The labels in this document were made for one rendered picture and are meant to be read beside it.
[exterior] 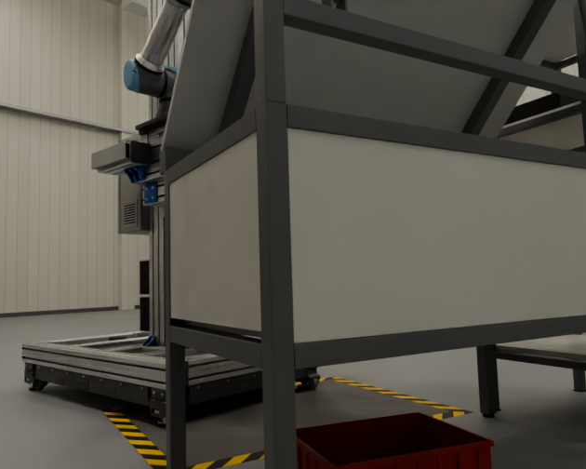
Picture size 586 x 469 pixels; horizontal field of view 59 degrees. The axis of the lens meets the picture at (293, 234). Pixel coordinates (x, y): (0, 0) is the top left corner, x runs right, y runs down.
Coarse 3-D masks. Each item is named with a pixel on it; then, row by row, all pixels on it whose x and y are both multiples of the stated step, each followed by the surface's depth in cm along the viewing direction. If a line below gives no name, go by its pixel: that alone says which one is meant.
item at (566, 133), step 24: (576, 24) 167; (552, 48) 218; (576, 48) 218; (528, 120) 182; (552, 120) 175; (576, 120) 184; (552, 144) 218; (576, 144) 219; (576, 336) 215; (528, 360) 180; (552, 360) 173; (576, 360) 168; (576, 384) 221
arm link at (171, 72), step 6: (168, 66) 212; (168, 72) 211; (174, 72) 212; (168, 78) 209; (174, 78) 211; (168, 84) 209; (162, 90) 209; (168, 90) 210; (162, 96) 211; (168, 96) 210
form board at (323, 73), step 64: (320, 0) 129; (384, 0) 136; (448, 0) 144; (512, 0) 152; (576, 0) 161; (192, 64) 127; (320, 64) 141; (384, 64) 149; (192, 128) 138; (448, 128) 175
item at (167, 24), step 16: (176, 0) 185; (192, 0) 187; (160, 16) 191; (176, 16) 190; (160, 32) 193; (176, 32) 195; (144, 48) 198; (160, 48) 196; (128, 64) 201; (144, 64) 198; (160, 64) 202; (128, 80) 202; (144, 80) 202; (160, 80) 206
